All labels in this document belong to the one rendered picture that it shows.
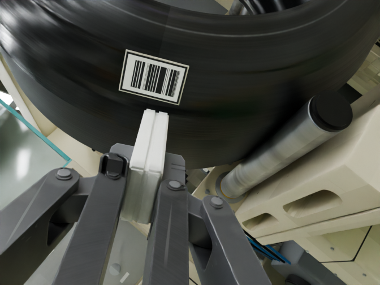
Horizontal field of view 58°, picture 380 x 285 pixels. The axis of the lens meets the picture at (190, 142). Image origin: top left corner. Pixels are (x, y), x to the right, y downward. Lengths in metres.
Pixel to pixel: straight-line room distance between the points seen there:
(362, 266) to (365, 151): 0.46
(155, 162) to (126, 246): 0.88
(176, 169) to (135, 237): 0.87
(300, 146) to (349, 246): 0.42
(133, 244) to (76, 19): 0.78
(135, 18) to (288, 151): 0.22
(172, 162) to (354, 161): 0.22
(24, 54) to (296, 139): 0.30
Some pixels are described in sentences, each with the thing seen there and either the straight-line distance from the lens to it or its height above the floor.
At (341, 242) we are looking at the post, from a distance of 0.78.
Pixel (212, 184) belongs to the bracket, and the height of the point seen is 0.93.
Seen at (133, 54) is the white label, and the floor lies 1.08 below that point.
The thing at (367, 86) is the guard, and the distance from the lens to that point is 0.98.
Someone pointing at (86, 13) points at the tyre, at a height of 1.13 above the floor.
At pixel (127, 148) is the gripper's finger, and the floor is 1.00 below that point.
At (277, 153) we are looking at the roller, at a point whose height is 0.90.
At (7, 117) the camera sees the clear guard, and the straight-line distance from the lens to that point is 1.15.
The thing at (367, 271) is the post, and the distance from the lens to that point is 0.80.
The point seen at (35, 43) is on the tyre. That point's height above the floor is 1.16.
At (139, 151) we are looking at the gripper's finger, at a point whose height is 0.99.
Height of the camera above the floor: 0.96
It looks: 5 degrees up
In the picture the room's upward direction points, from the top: 51 degrees counter-clockwise
